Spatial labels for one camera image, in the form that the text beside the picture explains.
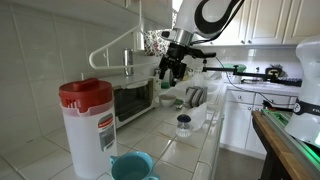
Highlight floral curtain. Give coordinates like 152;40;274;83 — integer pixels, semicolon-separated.
143;9;178;57

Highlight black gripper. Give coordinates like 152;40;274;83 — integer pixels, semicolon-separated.
158;43;188;83

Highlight white panelled upper cabinets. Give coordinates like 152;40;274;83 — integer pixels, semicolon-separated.
196;0;320;47

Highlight white ceramic bowl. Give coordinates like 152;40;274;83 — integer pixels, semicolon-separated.
159;94;178;108

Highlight wooden table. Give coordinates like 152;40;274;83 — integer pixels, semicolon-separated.
251;110;316;180

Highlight white tube rack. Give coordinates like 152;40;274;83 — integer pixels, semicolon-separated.
88;0;158;71

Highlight thin black camera cable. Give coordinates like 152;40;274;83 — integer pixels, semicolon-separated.
213;55;298;108

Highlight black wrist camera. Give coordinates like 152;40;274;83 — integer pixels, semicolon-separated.
186;47;217;60

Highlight tall metal can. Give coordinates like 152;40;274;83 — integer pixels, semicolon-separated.
123;48;135;77

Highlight glass microwave door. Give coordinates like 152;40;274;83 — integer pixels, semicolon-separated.
113;79;156;123

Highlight white pot with green lid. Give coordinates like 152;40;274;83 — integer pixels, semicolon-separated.
222;63;248;84

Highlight white lower cabinet drawers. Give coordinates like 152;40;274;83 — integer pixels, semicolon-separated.
219;88;299;159

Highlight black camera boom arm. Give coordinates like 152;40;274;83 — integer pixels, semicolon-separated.
201;59;303;88

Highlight aluminium frame rail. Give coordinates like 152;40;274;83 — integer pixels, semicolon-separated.
261;108;320;178

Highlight small black device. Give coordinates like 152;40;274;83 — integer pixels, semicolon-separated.
265;66;283;79

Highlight black table clamp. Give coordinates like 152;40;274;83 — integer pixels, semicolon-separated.
261;99;298;113

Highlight white crumpled cloth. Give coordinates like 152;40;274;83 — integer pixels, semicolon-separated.
186;101;209;131

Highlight grey striped cloth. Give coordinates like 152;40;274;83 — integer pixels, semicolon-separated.
184;85;208;109

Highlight translucent pitcher with red lid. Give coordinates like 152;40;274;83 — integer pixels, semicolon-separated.
58;77;118;179

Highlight teal plastic cup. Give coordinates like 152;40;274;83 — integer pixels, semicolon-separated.
109;151;160;180

